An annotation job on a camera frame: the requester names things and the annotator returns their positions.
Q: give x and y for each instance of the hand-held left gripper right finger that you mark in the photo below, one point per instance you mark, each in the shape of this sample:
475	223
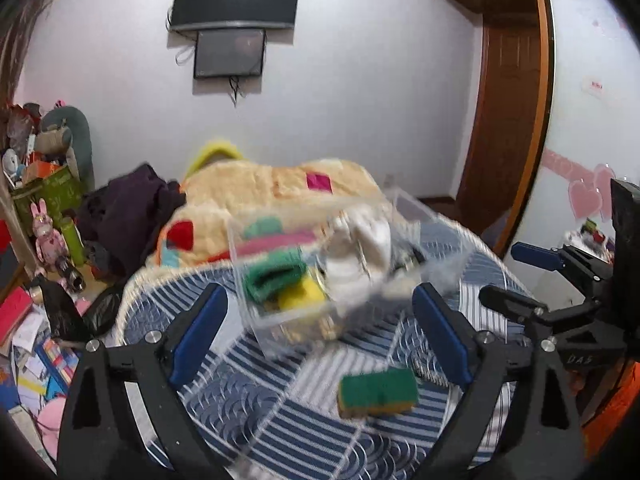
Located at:
442	330

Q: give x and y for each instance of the pink round item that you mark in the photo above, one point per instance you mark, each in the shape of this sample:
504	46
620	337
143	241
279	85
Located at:
52	425

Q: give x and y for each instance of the grey plush toy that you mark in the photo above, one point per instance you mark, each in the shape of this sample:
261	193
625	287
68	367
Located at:
67	135

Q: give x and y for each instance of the green bottle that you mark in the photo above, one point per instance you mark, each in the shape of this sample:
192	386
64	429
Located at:
74	242

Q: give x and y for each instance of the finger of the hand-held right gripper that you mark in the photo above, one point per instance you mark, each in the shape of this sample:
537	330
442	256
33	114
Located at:
510	302
535	255

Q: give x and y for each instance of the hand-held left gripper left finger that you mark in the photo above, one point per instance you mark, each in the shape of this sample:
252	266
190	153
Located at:
200	330

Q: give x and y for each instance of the green sponges inside box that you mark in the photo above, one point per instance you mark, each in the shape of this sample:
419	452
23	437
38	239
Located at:
272	280

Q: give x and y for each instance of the blue patterned bedspread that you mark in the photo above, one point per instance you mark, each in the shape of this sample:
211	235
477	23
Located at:
280	410

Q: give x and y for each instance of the pink cloth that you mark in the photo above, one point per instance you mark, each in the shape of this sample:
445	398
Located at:
277	247

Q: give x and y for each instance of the pile of papers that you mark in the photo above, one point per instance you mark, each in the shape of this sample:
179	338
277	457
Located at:
35	370

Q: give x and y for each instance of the clear plastic storage box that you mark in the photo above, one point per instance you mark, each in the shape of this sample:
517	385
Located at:
280	330

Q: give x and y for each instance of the white cloth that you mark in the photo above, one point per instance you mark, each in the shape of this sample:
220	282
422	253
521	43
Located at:
360	255

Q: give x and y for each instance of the pink bunny figure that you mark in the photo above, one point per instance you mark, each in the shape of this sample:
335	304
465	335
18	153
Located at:
47	240

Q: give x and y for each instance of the yellow plush item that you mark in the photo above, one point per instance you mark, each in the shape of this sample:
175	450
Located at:
215	152

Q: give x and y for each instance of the brown wooden door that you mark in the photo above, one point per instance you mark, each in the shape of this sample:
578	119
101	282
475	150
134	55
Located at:
505	125

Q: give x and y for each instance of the dark purple clothing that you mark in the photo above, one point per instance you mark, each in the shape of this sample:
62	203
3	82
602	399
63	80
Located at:
130	205

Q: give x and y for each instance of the green cardboard box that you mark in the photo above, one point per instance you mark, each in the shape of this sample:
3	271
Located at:
45	195

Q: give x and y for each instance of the pink heart stickers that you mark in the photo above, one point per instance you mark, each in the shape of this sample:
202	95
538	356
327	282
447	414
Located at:
582	195

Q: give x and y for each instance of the small colourful toys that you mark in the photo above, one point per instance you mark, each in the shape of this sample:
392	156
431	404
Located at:
592	235

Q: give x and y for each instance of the orange cloth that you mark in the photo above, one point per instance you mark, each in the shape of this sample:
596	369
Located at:
612	410

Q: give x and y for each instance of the green and yellow sponge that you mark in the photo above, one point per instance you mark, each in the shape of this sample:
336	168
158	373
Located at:
377	392

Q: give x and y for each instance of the small wall monitor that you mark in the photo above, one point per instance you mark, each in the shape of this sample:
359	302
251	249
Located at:
230	52

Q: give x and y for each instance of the brown curtain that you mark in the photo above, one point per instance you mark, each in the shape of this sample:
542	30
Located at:
22	20

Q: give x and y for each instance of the black plastic bag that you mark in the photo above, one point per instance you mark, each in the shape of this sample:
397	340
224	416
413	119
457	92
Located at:
70	312

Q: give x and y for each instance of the beige plush blanket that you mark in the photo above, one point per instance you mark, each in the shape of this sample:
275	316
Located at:
270	190

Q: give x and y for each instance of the red book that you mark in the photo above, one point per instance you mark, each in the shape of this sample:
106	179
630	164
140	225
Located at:
12	312

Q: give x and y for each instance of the white sliding wardrobe door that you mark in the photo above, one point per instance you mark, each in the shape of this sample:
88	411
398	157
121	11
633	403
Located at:
585	85

